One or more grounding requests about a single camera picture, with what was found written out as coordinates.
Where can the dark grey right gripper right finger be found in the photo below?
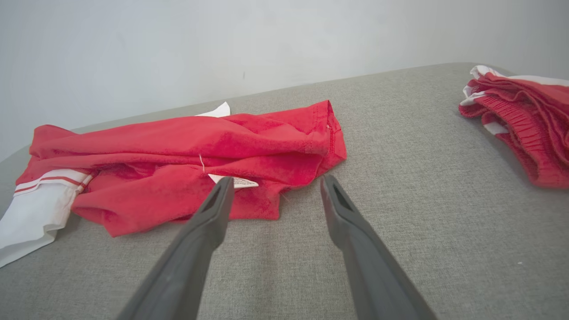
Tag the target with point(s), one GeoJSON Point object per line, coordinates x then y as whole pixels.
{"type": "Point", "coordinates": [378, 280]}

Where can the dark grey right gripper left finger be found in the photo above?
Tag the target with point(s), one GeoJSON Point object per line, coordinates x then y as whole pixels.
{"type": "Point", "coordinates": [182, 271]}

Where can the red jersey with white sleeves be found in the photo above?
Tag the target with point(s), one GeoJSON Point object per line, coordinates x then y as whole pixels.
{"type": "Point", "coordinates": [178, 142]}

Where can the red shorts with white stripe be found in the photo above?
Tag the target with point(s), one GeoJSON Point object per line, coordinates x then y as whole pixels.
{"type": "Point", "coordinates": [533, 120]}

